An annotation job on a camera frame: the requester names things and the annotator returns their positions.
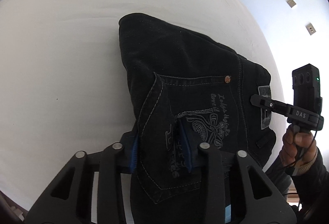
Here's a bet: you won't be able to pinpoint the black denim pants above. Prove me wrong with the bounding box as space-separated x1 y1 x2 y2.
119 13 276 223

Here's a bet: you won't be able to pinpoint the white bed mattress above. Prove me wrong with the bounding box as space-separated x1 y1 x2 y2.
1 0 284 210

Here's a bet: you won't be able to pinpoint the person right forearm sleeve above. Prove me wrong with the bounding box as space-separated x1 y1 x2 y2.
265 149 328 212

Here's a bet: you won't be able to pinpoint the person right hand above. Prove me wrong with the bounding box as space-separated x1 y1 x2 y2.
279 125 318 176

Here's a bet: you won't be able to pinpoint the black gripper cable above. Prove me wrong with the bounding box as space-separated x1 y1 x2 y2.
282 131 317 171

